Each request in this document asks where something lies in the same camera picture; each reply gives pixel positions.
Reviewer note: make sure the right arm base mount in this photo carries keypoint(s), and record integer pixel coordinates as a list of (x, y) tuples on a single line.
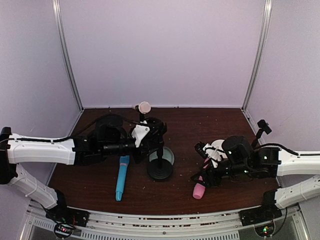
[(262, 217)]

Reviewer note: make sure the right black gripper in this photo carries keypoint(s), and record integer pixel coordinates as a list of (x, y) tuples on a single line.
[(208, 168)]

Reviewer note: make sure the front aluminium rail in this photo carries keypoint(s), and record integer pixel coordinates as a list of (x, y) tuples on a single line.
[(224, 225)]

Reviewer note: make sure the pink toy microphone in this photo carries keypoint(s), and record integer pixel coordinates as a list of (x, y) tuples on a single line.
[(199, 189)]

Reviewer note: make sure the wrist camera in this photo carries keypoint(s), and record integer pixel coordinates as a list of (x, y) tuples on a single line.
[(205, 150), (139, 132)]

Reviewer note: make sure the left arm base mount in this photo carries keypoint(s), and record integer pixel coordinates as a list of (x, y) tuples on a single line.
[(66, 219)]

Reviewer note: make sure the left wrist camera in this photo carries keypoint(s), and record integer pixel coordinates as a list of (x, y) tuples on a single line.
[(139, 132)]

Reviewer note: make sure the left aluminium frame post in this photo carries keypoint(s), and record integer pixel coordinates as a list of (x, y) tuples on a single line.
[(65, 53)]

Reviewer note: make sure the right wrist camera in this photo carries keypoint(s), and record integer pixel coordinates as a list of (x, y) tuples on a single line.
[(205, 150)]

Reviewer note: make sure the light green ceramic bowl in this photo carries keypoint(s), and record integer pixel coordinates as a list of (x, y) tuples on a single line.
[(167, 155)]

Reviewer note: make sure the right aluminium frame post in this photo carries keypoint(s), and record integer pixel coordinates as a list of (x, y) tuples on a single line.
[(263, 36)]

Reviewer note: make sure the white ceramic bowl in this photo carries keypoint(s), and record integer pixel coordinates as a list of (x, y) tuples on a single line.
[(217, 145)]

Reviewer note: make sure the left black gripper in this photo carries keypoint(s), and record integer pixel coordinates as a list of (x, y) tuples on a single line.
[(152, 139)]

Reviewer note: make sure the blue toy microphone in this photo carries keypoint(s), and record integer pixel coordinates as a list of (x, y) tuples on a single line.
[(121, 178)]

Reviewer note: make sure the cream toy microphone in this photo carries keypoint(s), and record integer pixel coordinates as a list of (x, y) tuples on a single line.
[(143, 107)]

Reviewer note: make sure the aluminium frame post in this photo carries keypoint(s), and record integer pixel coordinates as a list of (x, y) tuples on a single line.
[(263, 36), (65, 53)]

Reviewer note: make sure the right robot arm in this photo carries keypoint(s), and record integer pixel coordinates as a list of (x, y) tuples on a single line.
[(236, 156)]

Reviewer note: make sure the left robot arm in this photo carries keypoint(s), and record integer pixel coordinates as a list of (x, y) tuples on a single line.
[(81, 149)]

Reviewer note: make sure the black microphone stand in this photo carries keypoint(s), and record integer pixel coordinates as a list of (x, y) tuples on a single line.
[(263, 127), (143, 120), (159, 169)]

